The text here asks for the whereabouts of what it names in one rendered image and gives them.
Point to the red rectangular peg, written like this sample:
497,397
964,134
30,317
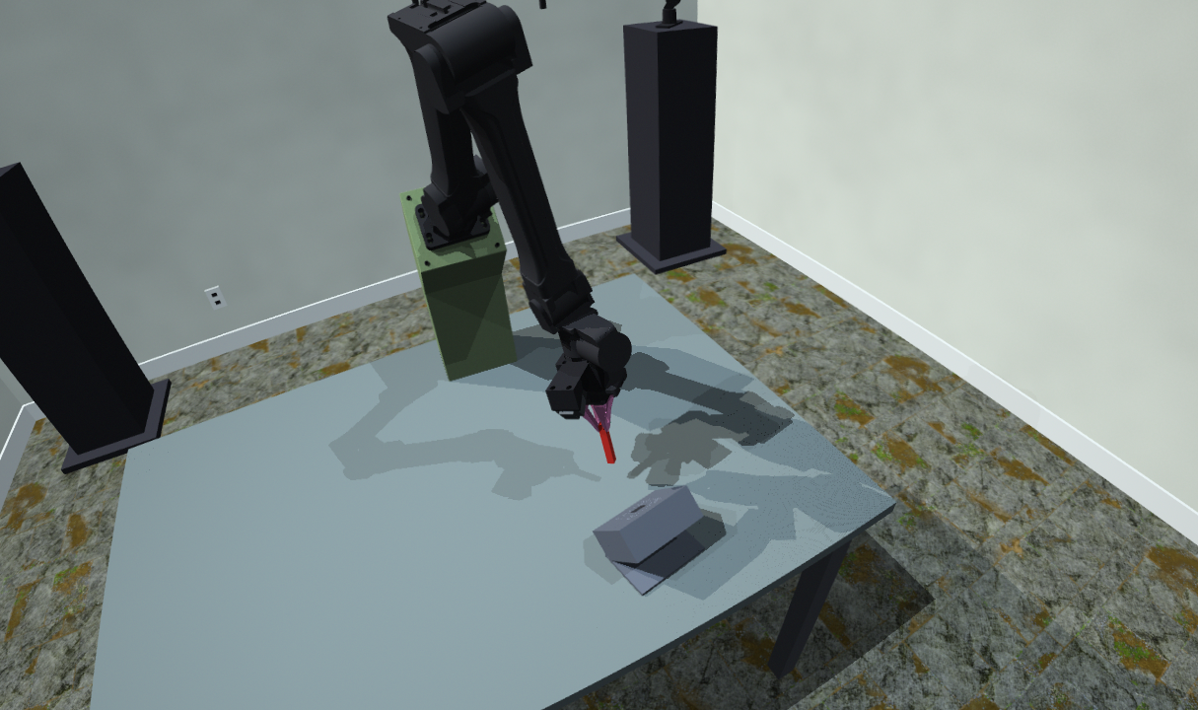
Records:
607,445

